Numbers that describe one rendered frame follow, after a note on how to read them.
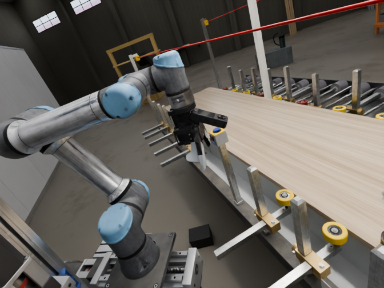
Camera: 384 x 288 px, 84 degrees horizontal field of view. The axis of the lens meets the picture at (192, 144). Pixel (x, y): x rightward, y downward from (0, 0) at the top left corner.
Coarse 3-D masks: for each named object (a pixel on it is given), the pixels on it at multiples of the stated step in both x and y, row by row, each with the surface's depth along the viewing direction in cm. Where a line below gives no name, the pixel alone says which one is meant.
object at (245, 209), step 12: (216, 180) 161; (216, 192) 160; (228, 192) 145; (228, 204) 144; (240, 216) 130; (252, 216) 122; (264, 240) 110; (276, 240) 105; (276, 252) 102; (288, 252) 99; (288, 264) 95; (312, 276) 87
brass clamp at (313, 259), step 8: (296, 248) 86; (296, 256) 87; (304, 256) 82; (312, 256) 81; (312, 264) 79; (328, 264) 77; (312, 272) 81; (320, 272) 76; (328, 272) 78; (320, 280) 78
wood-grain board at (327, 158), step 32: (224, 96) 265; (256, 96) 229; (256, 128) 168; (288, 128) 153; (320, 128) 140; (352, 128) 129; (256, 160) 133; (288, 160) 123; (320, 160) 114; (352, 160) 107; (320, 192) 97; (352, 192) 92; (352, 224) 80
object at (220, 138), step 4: (220, 128) 113; (212, 132) 112; (220, 132) 109; (224, 132) 109; (216, 136) 108; (220, 136) 109; (224, 136) 110; (216, 140) 109; (220, 140) 110; (224, 140) 111; (228, 140) 112; (220, 144) 111
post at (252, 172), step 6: (252, 168) 93; (252, 174) 92; (258, 174) 94; (252, 180) 94; (258, 180) 95; (252, 186) 98; (258, 186) 96; (258, 192) 98; (258, 198) 99; (264, 198) 100; (258, 204) 101; (264, 204) 102; (258, 210) 104; (264, 210) 103
